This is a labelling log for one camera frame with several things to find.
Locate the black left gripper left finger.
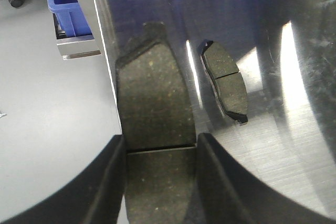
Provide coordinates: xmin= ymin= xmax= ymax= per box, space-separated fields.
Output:
xmin=4 ymin=135 xmax=127 ymax=223

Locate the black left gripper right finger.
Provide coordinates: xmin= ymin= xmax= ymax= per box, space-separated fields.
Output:
xmin=196 ymin=133 xmax=335 ymax=223

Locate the dark brake pad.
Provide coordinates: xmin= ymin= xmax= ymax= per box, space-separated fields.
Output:
xmin=115 ymin=22 xmax=196 ymax=223
xmin=201 ymin=40 xmax=248 ymax=125

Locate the blue bin beside table left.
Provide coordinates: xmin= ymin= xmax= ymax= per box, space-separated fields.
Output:
xmin=47 ymin=0 xmax=91 ymax=37

